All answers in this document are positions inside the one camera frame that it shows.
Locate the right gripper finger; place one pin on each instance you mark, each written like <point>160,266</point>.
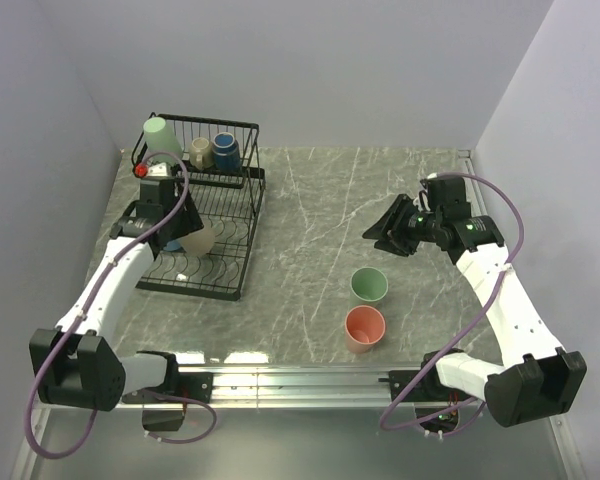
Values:
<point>380,228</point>
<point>389,246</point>

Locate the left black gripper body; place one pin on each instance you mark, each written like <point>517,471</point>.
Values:
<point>175,219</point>

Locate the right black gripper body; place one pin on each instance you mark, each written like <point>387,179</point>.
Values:
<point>412,228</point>

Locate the beige plastic cup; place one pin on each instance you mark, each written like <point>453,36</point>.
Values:
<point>199,243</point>

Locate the blue plastic cup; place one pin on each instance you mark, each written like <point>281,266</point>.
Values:
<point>172,246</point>

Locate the large green plastic cup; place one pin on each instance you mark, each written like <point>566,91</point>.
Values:
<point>368,286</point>

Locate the olive ceramic mug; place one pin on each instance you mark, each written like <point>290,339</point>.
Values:
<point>200,154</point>

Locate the dark blue glazed mug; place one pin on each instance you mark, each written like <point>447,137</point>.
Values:
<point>226,153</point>

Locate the pink plastic cup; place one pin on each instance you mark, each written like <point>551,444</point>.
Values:
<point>364,327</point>

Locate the small green plastic cup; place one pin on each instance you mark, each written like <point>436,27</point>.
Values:
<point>160,137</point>

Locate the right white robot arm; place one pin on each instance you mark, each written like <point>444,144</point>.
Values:
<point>536,377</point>

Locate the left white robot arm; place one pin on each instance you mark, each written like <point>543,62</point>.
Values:
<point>73,363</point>

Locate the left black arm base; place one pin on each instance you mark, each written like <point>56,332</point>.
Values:
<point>195,385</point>

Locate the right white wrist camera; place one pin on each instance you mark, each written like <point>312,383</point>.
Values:
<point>423,194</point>

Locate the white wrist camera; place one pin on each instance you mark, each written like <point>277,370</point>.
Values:
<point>423,194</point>
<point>157,170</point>

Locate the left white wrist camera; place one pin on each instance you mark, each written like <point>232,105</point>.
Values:
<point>157,170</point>

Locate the black wire dish rack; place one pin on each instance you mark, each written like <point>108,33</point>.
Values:
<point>227,186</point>

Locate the aluminium mounting rail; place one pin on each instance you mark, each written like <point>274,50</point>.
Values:
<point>317,386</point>

